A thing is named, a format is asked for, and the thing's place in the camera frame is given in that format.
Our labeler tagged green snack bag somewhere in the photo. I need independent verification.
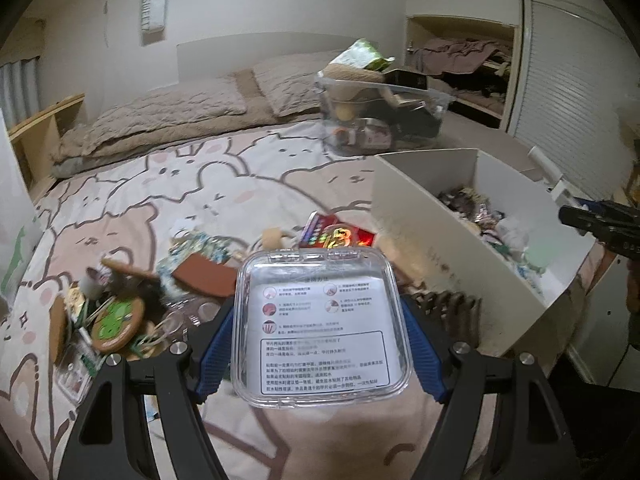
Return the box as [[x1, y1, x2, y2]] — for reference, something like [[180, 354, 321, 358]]
[[339, 38, 397, 74]]

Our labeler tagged dark brown hair claw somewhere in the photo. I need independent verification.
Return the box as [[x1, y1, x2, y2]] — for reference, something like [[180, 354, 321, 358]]
[[411, 289, 484, 352]]

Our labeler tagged grey curtain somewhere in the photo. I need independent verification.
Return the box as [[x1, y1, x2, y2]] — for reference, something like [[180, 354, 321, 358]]
[[0, 57, 42, 129]]

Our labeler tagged wooden handled brush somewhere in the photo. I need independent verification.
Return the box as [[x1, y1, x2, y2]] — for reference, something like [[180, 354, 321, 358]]
[[100, 257, 159, 282]]

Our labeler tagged animal print blanket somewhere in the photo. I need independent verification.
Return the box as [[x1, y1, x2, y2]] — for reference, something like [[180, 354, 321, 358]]
[[0, 115, 501, 480]]

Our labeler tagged black box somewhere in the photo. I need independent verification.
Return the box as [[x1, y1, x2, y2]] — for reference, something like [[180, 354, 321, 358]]
[[382, 68, 429, 93]]

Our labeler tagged plain cork coaster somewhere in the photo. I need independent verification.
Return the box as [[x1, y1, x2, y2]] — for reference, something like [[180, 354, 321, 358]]
[[49, 294, 72, 344]]

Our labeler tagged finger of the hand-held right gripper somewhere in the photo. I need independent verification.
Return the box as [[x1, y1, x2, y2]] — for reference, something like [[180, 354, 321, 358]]
[[558, 205, 640, 262], [575, 198, 640, 227]]

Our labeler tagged clear plastic case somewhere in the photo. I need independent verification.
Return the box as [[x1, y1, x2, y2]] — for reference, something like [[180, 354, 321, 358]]
[[229, 247, 414, 411]]

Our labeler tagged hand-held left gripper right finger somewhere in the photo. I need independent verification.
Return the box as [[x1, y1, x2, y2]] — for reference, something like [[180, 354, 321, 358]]
[[400, 296, 582, 480]]

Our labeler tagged beige woven roll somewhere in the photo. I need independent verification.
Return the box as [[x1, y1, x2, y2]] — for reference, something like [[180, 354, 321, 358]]
[[327, 62, 387, 84]]

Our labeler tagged white cup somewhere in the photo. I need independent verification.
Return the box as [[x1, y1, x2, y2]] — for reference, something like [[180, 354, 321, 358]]
[[81, 269, 109, 299]]

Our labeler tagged frog print cork coaster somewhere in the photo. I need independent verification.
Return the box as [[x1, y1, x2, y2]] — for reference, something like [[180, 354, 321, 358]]
[[89, 296, 147, 354]]

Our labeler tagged pile of clothes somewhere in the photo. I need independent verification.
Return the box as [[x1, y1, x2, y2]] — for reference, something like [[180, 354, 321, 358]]
[[406, 36, 514, 112]]

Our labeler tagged white cardboard box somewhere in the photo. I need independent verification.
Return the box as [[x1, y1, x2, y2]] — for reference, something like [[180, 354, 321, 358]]
[[369, 147, 599, 377]]

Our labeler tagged white headboard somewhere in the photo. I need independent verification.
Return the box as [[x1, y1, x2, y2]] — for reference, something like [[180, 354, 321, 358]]
[[175, 34, 347, 84]]

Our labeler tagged beige curtain valance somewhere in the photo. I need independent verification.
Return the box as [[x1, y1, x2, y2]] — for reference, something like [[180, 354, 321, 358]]
[[0, 17, 47, 67]]

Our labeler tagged white wall hanging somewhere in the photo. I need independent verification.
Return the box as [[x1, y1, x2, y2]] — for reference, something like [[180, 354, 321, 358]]
[[139, 0, 169, 34]]

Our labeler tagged blue white patterned pouch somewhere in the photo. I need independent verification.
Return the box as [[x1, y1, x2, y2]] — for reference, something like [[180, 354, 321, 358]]
[[158, 231, 237, 282]]

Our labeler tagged wooden bedside shelf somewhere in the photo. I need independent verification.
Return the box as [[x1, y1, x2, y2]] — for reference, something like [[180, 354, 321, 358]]
[[7, 92, 87, 197]]

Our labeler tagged clear plastic storage bin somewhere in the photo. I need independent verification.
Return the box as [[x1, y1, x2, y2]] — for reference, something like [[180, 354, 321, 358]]
[[314, 72, 457, 157]]

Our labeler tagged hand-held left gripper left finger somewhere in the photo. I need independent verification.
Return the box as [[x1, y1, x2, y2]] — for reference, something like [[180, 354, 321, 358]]
[[57, 296, 237, 480]]

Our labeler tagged white tote bag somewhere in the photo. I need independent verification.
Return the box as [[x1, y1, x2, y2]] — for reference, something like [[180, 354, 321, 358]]
[[0, 109, 47, 307]]

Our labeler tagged white louvred closet door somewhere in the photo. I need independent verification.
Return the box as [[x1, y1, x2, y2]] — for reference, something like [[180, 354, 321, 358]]
[[509, 0, 637, 202]]

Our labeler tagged brown leather pouch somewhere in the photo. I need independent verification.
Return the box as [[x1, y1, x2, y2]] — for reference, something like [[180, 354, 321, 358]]
[[171, 254, 242, 299]]

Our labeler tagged beige quilted pillow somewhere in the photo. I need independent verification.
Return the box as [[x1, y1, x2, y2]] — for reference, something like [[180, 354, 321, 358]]
[[86, 76, 249, 149], [251, 49, 352, 117]]

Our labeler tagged red holographic pack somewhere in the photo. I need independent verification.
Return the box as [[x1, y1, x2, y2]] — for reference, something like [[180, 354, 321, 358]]
[[298, 210, 377, 251]]

